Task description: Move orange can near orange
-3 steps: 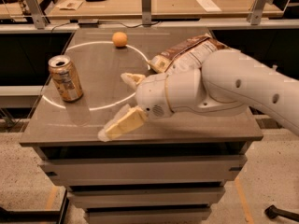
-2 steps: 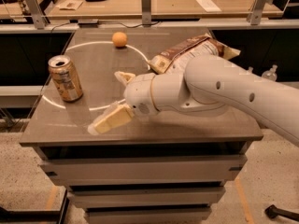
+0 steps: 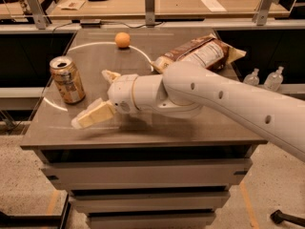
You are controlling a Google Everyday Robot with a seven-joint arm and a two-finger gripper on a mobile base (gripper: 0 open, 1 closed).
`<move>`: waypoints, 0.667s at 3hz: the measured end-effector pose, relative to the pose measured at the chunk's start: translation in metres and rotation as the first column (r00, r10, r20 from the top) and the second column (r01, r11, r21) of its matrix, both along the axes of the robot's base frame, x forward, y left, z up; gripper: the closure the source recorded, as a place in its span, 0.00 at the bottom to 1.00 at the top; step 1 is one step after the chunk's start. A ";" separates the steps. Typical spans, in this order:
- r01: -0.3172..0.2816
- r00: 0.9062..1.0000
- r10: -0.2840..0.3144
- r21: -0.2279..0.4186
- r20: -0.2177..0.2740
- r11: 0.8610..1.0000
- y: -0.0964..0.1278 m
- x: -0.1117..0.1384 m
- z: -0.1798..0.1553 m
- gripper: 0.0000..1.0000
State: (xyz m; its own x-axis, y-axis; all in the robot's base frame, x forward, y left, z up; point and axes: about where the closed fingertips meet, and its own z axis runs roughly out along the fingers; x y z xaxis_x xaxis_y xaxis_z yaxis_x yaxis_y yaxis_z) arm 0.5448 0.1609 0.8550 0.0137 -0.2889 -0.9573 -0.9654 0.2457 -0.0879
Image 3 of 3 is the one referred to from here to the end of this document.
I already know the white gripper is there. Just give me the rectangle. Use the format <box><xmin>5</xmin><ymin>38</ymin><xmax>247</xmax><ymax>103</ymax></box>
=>
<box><xmin>71</xmin><ymin>70</ymin><xmax>138</xmax><ymax>129</ymax></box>

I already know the orange soda can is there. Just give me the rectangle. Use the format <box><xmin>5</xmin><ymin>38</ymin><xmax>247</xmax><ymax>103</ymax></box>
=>
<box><xmin>50</xmin><ymin>56</ymin><xmax>86</xmax><ymax>104</ymax></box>

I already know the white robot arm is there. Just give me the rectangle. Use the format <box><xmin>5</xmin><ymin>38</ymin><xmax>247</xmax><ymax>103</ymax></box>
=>
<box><xmin>71</xmin><ymin>61</ymin><xmax>305</xmax><ymax>161</ymax></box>

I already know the orange fruit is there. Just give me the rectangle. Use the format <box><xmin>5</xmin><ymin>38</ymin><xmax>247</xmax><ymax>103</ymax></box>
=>
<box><xmin>114</xmin><ymin>32</ymin><xmax>131</xmax><ymax>49</ymax></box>

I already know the grey drawer cabinet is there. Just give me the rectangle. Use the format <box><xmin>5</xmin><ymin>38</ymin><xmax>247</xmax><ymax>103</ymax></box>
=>
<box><xmin>21</xmin><ymin>27</ymin><xmax>264</xmax><ymax>229</ymax></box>

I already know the small paper note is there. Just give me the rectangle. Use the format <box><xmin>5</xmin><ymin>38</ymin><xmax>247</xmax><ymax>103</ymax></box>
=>
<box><xmin>59</xmin><ymin>0</ymin><xmax>85</xmax><ymax>10</ymax></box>

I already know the brown chip bag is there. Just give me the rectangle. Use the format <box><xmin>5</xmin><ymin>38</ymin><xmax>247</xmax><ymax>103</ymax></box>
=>
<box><xmin>151</xmin><ymin>34</ymin><xmax>246</xmax><ymax>73</ymax></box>

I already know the white paper sheet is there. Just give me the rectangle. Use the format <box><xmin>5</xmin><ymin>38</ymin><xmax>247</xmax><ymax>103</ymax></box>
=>
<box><xmin>201</xmin><ymin>0</ymin><xmax>226</xmax><ymax>12</ymax></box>

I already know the clear plastic bottle left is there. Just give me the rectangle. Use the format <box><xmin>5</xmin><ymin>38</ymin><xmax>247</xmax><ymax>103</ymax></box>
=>
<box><xmin>243</xmin><ymin>69</ymin><xmax>259</xmax><ymax>86</ymax></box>

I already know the clear plastic bottle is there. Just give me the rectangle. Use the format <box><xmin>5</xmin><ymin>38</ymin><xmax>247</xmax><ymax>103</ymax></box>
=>
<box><xmin>264</xmin><ymin>66</ymin><xmax>284</xmax><ymax>92</ymax></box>
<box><xmin>243</xmin><ymin>69</ymin><xmax>259</xmax><ymax>86</ymax></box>

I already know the clear plastic bottle right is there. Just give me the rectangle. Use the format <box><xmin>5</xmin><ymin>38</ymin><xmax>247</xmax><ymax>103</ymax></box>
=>
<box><xmin>264</xmin><ymin>66</ymin><xmax>284</xmax><ymax>92</ymax></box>

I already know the black chair base leg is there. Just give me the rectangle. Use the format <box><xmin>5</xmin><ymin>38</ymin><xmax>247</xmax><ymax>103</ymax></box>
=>
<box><xmin>270</xmin><ymin>210</ymin><xmax>305</xmax><ymax>227</ymax></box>

